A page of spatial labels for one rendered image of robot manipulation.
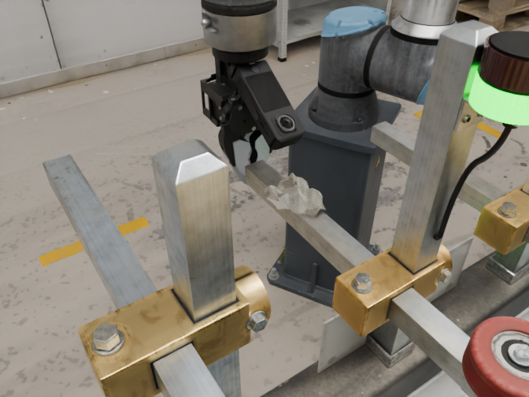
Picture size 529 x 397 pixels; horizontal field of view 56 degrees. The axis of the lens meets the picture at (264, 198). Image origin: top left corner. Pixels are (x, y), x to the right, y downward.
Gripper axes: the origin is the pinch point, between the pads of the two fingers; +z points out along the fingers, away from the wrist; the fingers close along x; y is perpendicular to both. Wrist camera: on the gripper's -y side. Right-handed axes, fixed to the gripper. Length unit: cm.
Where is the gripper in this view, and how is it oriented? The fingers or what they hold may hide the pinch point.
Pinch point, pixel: (251, 179)
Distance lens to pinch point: 72.8
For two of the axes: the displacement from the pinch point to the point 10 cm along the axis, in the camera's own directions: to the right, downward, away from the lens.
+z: 0.0, 7.8, 6.3
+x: -8.3, 3.5, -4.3
